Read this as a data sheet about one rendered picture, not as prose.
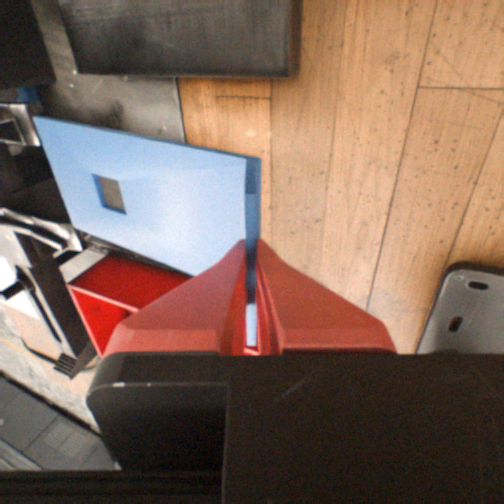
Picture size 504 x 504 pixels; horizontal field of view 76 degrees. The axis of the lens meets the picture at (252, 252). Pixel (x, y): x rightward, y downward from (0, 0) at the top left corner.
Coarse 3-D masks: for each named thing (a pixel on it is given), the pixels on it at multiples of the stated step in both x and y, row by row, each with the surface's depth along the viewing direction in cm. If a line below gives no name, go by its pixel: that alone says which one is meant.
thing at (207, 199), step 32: (64, 128) 17; (96, 128) 16; (64, 160) 18; (96, 160) 17; (128, 160) 15; (160, 160) 14; (192, 160) 13; (224, 160) 13; (256, 160) 12; (64, 192) 20; (96, 192) 18; (128, 192) 17; (160, 192) 15; (192, 192) 14; (224, 192) 13; (256, 192) 10; (96, 224) 20; (128, 224) 18; (160, 224) 17; (192, 224) 15; (224, 224) 14; (256, 224) 10; (160, 256) 18; (192, 256) 17; (256, 320) 13
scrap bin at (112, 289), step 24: (96, 264) 35; (120, 264) 35; (144, 264) 35; (72, 288) 33; (96, 288) 32; (120, 288) 32; (144, 288) 32; (168, 288) 32; (96, 312) 37; (120, 312) 40; (96, 336) 38
